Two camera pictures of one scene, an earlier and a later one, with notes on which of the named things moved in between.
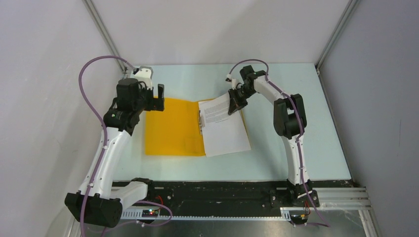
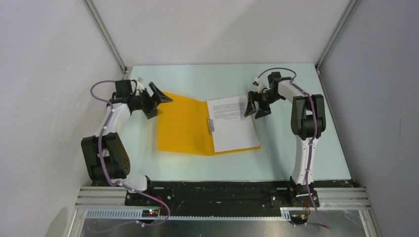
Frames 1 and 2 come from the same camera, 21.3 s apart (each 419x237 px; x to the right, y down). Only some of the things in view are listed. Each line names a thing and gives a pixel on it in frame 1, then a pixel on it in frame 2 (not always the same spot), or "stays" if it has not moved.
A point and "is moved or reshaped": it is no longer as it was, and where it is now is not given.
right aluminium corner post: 351,7 stays
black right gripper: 234,103 to 250,108
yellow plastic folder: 176,131 is moved or reshaped
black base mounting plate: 232,198 stays
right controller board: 299,219 stays
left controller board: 149,213 stays
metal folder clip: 201,122 to 211,125
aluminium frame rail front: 342,199 stays
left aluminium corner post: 97,18 stays
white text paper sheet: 223,133 is moved or reshaped
